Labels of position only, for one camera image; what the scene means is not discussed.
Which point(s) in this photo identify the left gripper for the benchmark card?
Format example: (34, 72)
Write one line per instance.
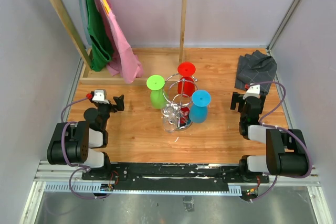
(119, 102)

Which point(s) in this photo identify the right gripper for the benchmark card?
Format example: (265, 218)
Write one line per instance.
(237, 97)

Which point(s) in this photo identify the green wine glass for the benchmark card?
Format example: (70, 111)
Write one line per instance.
(156, 83)

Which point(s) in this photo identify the blue wine glass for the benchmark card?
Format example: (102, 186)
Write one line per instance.
(198, 111)

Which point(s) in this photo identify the red wine glass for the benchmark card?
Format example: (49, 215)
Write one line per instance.
(186, 86)

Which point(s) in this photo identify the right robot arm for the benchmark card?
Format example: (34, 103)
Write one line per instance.
(286, 151)

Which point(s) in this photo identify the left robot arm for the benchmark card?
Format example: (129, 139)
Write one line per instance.
(75, 143)

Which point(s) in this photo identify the clear wine glass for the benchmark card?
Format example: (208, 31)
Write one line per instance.
(171, 118)

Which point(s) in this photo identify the wooden clothes rack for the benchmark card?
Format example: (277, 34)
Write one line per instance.
(154, 60)

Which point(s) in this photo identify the chrome wine glass rack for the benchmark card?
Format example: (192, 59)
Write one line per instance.
(173, 97)

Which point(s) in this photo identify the grey folded cloth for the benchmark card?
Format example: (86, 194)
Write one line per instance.
(255, 68)

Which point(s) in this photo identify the pink garment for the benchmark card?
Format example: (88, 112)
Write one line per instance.
(124, 61)

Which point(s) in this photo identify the green garment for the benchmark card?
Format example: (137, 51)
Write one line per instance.
(102, 49)

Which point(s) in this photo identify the grey-blue hanger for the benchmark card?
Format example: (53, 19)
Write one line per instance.
(84, 19)

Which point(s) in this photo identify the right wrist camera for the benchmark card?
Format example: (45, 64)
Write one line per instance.
(252, 90)

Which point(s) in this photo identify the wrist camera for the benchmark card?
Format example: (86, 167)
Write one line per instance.
(252, 90)
(98, 96)

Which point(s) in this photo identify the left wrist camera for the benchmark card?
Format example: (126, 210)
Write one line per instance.
(98, 96)

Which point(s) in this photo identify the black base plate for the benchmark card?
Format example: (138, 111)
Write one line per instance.
(173, 176)

